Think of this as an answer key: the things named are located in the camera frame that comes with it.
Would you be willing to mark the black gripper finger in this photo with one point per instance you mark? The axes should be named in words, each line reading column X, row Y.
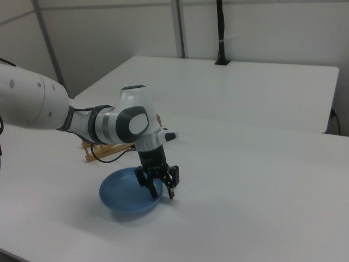
column 148, row 180
column 173, row 177

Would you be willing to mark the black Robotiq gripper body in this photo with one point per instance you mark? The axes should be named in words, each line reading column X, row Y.
column 152, row 161

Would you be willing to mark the blue round plate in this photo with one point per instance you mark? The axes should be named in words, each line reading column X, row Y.
column 122, row 191

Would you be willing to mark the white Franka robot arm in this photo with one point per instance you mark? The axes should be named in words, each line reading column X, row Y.
column 27, row 98

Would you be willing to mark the wooden peg plate rack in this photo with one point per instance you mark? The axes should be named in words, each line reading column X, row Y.
column 87, row 152

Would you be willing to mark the white side table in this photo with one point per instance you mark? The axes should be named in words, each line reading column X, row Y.
column 218, row 90

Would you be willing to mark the grey partition post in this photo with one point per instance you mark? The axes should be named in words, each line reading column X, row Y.
column 49, row 41
column 180, row 27

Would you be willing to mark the black camera pole with base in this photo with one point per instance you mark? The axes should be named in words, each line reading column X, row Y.
column 221, row 27

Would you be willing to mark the blue wall plug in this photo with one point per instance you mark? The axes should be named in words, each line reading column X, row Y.
column 332, row 114

